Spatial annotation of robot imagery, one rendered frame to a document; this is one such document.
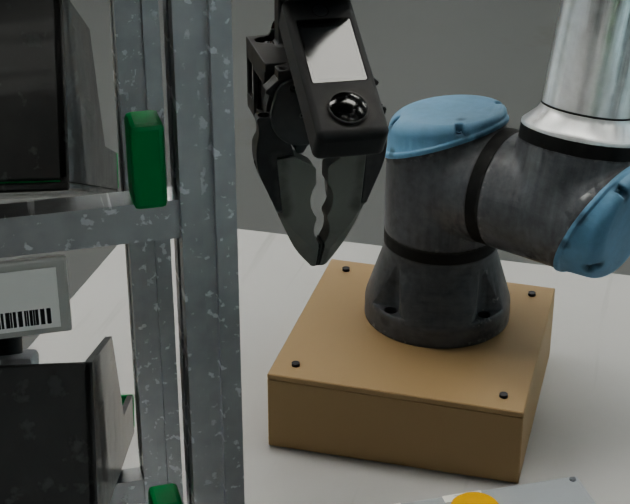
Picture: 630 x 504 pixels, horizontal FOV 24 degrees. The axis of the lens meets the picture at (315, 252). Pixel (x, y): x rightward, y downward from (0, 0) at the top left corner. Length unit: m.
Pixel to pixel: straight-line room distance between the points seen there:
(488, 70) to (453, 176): 3.64
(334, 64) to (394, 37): 4.41
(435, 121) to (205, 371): 0.87
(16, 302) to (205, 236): 0.07
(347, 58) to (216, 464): 0.40
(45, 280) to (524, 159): 0.88
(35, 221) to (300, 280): 1.26
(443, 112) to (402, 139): 0.05
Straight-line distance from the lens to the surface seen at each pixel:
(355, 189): 1.00
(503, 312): 1.49
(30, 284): 0.52
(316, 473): 1.43
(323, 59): 0.92
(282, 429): 1.45
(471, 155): 1.38
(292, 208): 0.99
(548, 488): 1.25
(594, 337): 1.67
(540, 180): 1.34
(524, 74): 5.00
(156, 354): 0.74
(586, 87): 1.33
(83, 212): 0.51
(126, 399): 0.88
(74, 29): 0.60
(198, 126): 0.50
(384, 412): 1.41
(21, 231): 0.51
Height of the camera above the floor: 1.69
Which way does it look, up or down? 27 degrees down
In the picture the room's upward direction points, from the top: straight up
